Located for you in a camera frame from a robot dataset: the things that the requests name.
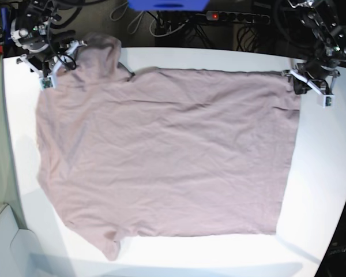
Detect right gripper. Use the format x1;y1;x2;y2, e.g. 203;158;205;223
36;47;72;74

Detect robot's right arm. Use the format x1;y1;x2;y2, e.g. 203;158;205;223
9;1;85;77

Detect black power strip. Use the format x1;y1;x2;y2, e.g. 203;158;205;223
205;11;270;25

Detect blue box overhead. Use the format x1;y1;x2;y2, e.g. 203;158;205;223
128;0;209;12

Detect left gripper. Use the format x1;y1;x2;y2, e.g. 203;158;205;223
293;60;339;95

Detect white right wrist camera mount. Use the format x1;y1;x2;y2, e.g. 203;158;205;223
16;40;87;90

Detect grey white cable loops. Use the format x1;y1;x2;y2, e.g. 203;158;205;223
109;11;191;38

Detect mauve pink t-shirt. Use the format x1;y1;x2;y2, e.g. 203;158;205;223
36;33;300;260

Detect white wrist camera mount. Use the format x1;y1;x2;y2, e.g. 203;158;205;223
16;40;87;90
281;69;335;108

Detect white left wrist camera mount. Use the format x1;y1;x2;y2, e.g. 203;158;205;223
281;69;335;108

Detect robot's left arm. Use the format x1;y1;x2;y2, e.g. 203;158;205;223
272;1;346;96

